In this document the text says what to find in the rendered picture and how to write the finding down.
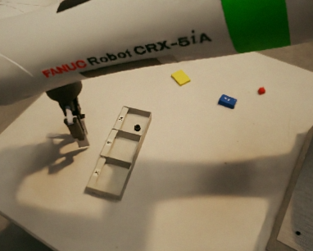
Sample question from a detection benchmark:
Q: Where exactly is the beige rack of three bins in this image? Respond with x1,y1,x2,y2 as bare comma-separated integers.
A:
86,106,152,201

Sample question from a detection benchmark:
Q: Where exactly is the black hex nut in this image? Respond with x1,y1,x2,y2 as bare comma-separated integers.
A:
134,125,141,131

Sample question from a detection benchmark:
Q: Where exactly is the blue rectangular block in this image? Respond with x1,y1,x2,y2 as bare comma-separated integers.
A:
218,94,237,109

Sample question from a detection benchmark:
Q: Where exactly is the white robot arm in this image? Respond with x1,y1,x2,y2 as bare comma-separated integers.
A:
0,0,313,106

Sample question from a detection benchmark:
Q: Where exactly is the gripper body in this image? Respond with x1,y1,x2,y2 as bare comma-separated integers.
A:
46,81,83,112

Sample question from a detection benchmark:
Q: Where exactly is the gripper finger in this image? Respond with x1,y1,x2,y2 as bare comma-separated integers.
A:
63,98,89,148
79,105,88,135

